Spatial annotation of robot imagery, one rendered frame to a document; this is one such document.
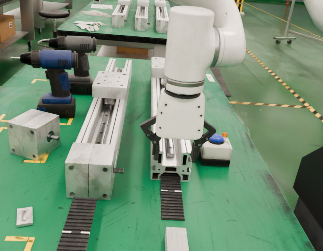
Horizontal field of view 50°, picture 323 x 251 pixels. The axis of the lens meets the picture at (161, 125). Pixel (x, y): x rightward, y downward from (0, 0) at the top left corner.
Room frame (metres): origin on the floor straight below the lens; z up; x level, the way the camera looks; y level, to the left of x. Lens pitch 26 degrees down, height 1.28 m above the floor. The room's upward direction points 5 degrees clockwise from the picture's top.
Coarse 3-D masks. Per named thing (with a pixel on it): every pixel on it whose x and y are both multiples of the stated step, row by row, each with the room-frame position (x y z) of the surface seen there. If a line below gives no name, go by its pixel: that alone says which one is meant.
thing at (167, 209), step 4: (164, 208) 0.61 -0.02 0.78; (168, 208) 0.61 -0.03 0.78; (172, 208) 0.61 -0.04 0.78; (176, 208) 0.62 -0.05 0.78; (180, 208) 0.62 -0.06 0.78; (164, 212) 0.60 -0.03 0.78; (168, 212) 0.60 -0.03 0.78; (172, 212) 0.60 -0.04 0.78; (176, 212) 0.60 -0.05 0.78; (180, 212) 0.60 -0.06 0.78
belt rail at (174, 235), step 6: (168, 228) 0.52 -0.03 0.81; (174, 228) 0.52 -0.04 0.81; (180, 228) 0.53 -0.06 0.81; (168, 234) 0.51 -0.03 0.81; (174, 234) 0.51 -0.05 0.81; (180, 234) 0.51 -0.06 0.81; (186, 234) 0.51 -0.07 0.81; (168, 240) 0.49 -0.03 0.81; (174, 240) 0.49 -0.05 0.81; (180, 240) 0.49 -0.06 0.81; (186, 240) 0.49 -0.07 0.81; (168, 246) 0.47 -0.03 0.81; (174, 246) 0.48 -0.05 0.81; (180, 246) 0.48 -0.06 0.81; (186, 246) 0.48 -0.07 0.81
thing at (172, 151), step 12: (156, 84) 1.21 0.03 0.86; (156, 96) 1.09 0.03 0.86; (156, 108) 0.99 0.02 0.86; (168, 144) 0.81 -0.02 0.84; (180, 144) 0.78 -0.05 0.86; (168, 156) 0.77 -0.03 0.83; (180, 156) 0.75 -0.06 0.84; (156, 168) 0.72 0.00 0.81; (168, 168) 0.74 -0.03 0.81; (180, 168) 0.73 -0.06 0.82; (180, 180) 0.73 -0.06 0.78
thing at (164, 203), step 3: (162, 201) 0.63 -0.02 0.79; (165, 201) 0.64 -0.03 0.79; (168, 201) 0.64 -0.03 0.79; (171, 201) 0.64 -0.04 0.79; (162, 204) 0.62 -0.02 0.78; (165, 204) 0.63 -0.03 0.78; (168, 204) 0.63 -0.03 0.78; (171, 204) 0.63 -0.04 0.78; (174, 204) 0.63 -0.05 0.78; (177, 204) 0.63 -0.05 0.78; (180, 204) 0.63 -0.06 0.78; (177, 207) 0.62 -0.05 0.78; (180, 207) 0.62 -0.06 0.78
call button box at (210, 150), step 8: (208, 144) 0.83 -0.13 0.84; (216, 144) 0.83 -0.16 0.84; (224, 144) 0.84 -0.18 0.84; (200, 152) 0.85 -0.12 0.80; (208, 152) 0.81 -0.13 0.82; (216, 152) 0.81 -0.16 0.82; (224, 152) 0.82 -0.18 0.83; (200, 160) 0.83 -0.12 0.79; (208, 160) 0.81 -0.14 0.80; (216, 160) 0.82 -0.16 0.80; (224, 160) 0.82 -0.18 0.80
